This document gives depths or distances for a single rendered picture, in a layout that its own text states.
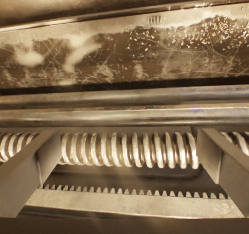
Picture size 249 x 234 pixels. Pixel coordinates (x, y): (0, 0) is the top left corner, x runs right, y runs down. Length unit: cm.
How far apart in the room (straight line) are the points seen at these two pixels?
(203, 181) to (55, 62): 46
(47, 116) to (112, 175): 13
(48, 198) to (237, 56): 49
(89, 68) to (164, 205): 40
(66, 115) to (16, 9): 83
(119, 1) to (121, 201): 77
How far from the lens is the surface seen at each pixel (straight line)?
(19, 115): 32
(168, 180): 28
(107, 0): 88
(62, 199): 27
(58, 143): 17
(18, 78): 65
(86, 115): 26
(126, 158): 20
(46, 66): 58
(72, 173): 31
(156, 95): 29
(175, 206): 24
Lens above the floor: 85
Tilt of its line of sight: 51 degrees down
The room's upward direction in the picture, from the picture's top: 169 degrees counter-clockwise
